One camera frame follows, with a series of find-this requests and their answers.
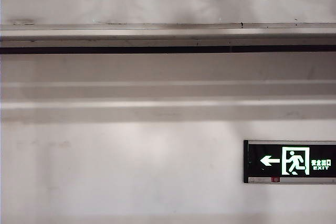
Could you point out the green exit sign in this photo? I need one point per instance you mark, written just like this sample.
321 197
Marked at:
288 161

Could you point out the aluminium whiteboard tray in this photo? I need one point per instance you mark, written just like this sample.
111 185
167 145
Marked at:
157 37

